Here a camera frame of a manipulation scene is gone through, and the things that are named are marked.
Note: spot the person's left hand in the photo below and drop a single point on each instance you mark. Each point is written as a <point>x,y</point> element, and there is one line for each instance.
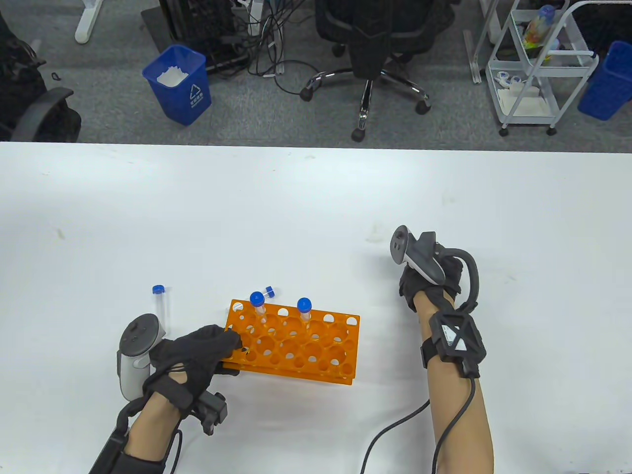
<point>195,353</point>

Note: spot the person's right hand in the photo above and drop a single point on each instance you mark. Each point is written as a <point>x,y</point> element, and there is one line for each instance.
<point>412,284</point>

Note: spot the clear blue-capped test tube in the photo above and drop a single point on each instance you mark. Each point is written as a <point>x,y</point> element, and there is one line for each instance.
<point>256,298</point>
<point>269,291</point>
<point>304,303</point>
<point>158,290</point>

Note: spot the orange test tube rack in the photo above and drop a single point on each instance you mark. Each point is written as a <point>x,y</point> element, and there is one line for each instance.
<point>301,375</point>

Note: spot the person's right forearm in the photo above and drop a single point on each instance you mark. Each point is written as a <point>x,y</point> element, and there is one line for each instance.
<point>459,419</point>

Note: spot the person's left forearm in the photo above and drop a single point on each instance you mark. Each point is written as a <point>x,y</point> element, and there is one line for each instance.
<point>150,429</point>

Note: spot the grey tracking controller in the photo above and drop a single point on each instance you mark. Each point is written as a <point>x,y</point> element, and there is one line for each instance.
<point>129,380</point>
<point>424,259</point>

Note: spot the black box with white label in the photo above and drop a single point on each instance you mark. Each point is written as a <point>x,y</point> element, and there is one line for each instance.
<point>108,456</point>

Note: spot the white folded sheet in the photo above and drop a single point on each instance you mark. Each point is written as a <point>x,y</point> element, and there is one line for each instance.
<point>523,103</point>

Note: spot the small white blue objects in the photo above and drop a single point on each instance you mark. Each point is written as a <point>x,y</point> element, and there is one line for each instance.
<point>506,78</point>

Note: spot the white desk leg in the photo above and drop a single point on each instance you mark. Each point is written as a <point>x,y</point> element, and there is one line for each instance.
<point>475,59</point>
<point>86,24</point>

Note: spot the black office chair chrome base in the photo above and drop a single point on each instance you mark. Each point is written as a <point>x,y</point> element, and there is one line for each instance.
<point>370,49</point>

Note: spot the blue bin with white symbol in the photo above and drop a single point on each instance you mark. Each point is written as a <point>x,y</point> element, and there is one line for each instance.
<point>187,98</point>

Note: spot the white rolling cart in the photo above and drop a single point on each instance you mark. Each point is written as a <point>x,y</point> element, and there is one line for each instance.
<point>558,67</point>

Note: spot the white crumpled paper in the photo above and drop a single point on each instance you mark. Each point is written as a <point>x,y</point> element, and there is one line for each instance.
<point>170,76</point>

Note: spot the plain blue bin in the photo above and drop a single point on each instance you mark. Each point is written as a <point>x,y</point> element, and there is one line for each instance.
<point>605,84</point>

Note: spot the colourful plastic bottle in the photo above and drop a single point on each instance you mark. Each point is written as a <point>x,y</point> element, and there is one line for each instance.
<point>538,27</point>

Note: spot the black chair with grey armrest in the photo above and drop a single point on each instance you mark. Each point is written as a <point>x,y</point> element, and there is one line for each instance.
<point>29,98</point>

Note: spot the white power strip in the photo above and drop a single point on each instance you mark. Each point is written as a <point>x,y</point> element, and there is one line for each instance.
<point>256,15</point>

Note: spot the black computer tower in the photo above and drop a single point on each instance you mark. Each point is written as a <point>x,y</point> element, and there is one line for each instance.
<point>197,29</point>

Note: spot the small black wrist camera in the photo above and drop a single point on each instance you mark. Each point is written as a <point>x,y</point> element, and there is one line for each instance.
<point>213,414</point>

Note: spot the black lattice frame module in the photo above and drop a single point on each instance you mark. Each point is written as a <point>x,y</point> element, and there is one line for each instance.
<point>456,338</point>

